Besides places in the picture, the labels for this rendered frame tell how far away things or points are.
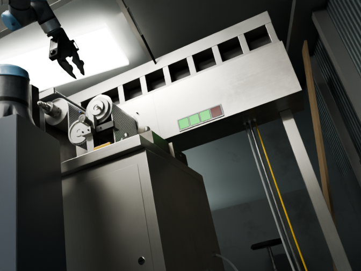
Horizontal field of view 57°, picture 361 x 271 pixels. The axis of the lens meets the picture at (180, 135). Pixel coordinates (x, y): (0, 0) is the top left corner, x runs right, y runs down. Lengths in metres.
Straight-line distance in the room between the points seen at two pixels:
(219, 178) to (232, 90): 2.27
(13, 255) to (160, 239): 0.41
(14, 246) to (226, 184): 3.24
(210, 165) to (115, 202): 2.92
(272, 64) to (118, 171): 0.99
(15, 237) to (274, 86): 1.30
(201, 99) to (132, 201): 0.85
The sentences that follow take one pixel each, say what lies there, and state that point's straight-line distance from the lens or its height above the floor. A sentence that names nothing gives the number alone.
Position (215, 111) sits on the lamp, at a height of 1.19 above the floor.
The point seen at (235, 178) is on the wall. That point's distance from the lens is 3.88.
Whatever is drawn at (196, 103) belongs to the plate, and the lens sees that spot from 1.75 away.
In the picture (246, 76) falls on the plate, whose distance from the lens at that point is 1.74.
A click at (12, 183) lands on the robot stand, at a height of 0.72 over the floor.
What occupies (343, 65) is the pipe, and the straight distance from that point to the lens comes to 2.92.
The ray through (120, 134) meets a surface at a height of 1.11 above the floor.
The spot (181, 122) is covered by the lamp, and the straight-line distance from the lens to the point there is 1.73.
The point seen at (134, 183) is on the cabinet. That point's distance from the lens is 1.07.
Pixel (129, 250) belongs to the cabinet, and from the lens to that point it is 1.06.
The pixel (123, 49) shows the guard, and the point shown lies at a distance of 2.04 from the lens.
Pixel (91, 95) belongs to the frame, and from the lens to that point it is 2.14.
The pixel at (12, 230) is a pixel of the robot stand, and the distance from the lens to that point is 0.82.
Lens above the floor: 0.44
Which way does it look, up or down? 24 degrees up
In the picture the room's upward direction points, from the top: 12 degrees counter-clockwise
